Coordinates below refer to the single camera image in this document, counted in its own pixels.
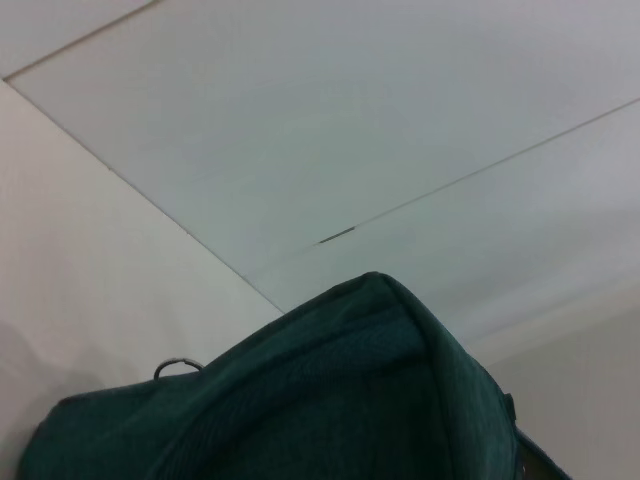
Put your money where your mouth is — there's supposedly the dark teal insulated bag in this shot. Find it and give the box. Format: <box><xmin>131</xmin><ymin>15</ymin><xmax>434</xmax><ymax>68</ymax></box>
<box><xmin>17</xmin><ymin>271</ymin><xmax>576</xmax><ymax>480</ymax></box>

